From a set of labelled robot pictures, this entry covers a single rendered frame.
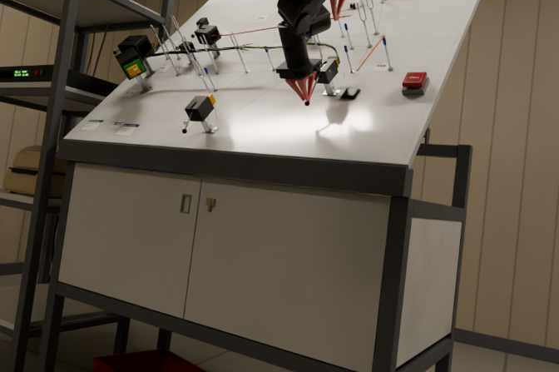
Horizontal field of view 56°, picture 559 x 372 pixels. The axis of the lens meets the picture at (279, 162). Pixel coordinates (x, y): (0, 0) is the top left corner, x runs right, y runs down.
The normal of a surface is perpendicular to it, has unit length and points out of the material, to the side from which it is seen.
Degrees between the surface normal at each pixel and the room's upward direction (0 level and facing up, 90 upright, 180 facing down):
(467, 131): 90
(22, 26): 90
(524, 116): 90
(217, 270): 90
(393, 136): 49
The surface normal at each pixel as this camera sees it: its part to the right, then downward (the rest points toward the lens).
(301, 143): -0.31, -0.74
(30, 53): 0.90, 0.08
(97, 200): -0.51, -0.11
